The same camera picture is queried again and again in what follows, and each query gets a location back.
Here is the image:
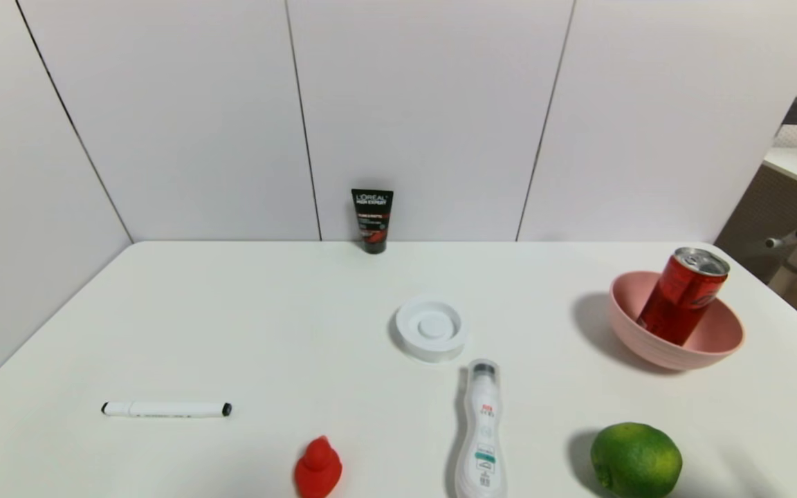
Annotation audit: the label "red soda can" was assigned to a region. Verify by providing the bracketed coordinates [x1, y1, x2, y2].
[637, 247, 731, 347]

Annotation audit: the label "pink bowl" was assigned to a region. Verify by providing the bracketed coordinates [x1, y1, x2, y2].
[610, 270, 746, 371]

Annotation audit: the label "black L'Oreal cosmetic tube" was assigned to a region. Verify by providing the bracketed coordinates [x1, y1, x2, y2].
[351, 188, 394, 255]

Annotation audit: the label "white round lid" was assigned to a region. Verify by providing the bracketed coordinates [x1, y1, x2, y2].
[394, 294, 470, 365]

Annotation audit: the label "white plastic bottle green label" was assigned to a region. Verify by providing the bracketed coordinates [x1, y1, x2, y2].
[454, 358, 509, 498]

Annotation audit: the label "red rubber duck toy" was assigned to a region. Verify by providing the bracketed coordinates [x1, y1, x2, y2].
[293, 435, 344, 498]

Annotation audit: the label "white marker pen black caps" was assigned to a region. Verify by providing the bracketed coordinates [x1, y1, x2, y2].
[100, 400, 233, 418]

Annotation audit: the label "green lime fruit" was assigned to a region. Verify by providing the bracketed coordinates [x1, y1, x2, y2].
[589, 422, 684, 498]

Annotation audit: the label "white side desk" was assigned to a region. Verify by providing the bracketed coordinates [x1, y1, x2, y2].
[715, 144, 797, 295]

